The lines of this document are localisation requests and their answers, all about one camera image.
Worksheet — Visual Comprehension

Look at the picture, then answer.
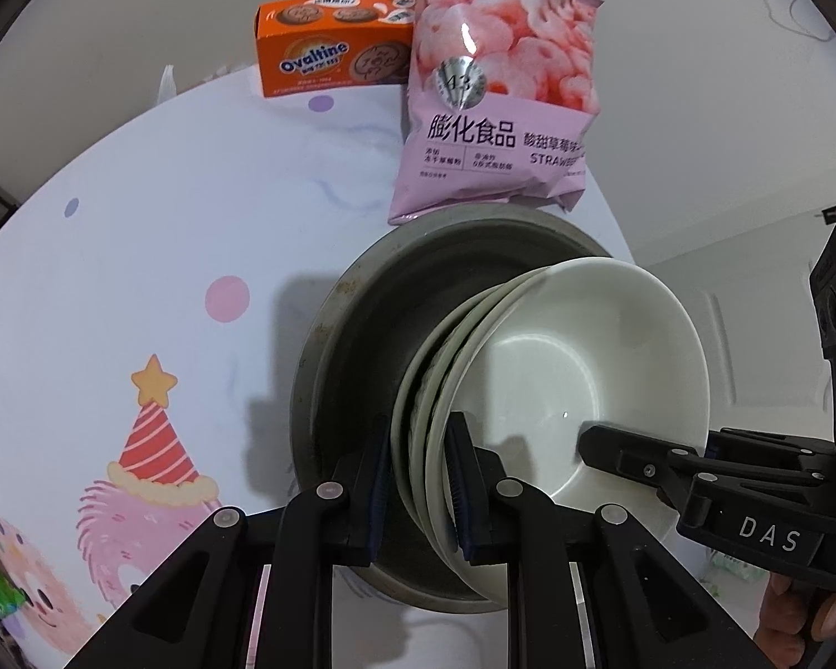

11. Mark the person's right hand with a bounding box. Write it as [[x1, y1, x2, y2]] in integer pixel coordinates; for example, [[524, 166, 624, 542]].
[[756, 571, 836, 669]]

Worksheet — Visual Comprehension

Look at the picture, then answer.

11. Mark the pale green ceramic bowl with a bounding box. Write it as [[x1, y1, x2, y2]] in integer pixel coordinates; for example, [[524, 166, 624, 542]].
[[407, 270, 551, 559], [390, 285, 503, 537]]

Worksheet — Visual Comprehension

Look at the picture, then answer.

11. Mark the steel bowl inside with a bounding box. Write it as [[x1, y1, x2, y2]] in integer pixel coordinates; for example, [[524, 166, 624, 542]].
[[289, 209, 631, 614]]

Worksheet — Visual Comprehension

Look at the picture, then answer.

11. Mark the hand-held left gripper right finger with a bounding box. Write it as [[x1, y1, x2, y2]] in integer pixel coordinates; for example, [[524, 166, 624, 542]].
[[444, 411, 760, 669]]

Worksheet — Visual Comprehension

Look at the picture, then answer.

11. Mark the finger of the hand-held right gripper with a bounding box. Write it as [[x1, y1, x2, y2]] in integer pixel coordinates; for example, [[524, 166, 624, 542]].
[[577, 421, 704, 495], [705, 426, 836, 478]]

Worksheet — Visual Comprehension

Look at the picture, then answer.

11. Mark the cream ceramic bowl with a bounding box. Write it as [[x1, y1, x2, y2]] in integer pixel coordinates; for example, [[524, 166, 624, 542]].
[[425, 256, 709, 604]]

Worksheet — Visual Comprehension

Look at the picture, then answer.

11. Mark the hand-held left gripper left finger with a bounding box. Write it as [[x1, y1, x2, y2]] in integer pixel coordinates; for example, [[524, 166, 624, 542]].
[[62, 425, 395, 669]]

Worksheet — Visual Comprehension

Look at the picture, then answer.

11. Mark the white panel door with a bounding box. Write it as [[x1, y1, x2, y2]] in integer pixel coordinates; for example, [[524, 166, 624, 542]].
[[627, 202, 836, 573]]

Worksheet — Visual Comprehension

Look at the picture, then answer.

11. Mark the pink snack bag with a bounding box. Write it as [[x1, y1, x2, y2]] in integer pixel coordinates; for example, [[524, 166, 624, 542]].
[[388, 0, 604, 226]]

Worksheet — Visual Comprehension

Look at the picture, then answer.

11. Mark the orange cookie box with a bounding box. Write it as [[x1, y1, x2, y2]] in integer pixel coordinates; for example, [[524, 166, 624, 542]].
[[254, 0, 419, 99]]

